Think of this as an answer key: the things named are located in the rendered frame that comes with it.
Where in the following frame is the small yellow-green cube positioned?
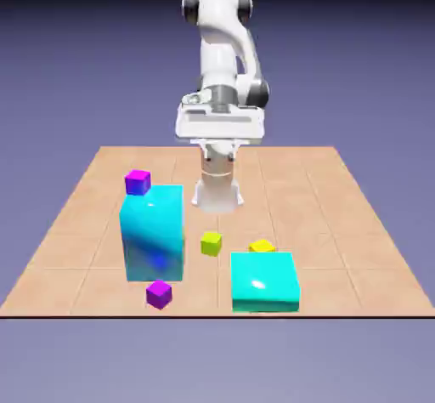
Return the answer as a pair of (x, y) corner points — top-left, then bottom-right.
(200, 231), (223, 258)

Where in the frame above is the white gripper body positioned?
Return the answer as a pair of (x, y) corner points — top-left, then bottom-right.
(174, 102), (267, 146)

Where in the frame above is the tall large cyan box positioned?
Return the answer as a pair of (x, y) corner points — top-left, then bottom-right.
(118, 184), (185, 283)

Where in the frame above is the flat large turquoise box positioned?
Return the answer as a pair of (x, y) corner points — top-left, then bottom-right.
(229, 251), (301, 314)

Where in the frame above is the small yellow cube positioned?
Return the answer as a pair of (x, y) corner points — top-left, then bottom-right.
(248, 238), (277, 253)

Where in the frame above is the small purple cube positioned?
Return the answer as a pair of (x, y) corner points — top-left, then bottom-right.
(145, 280), (173, 310)
(124, 168), (152, 197)

